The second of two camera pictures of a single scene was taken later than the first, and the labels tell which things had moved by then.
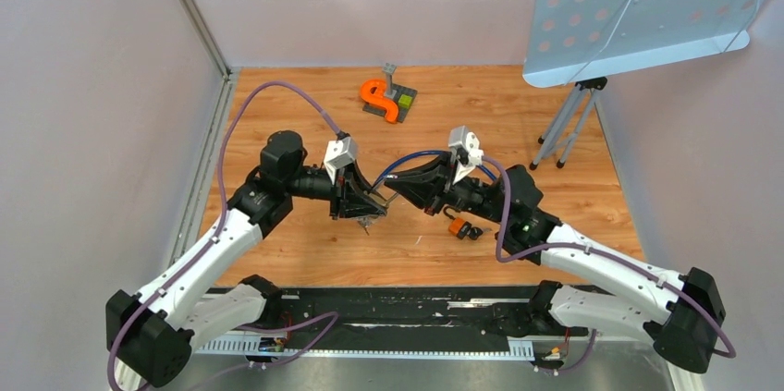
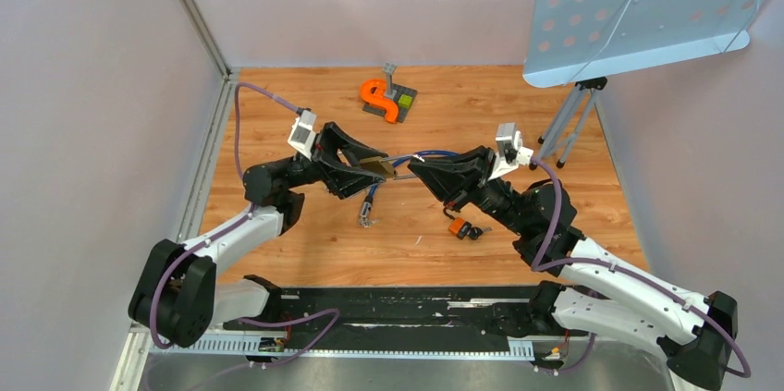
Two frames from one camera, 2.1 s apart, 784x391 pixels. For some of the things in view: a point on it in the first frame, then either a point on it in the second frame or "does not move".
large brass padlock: (381, 201) to (383, 166)
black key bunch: (474, 233) does not move
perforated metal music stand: (602, 11) does not move
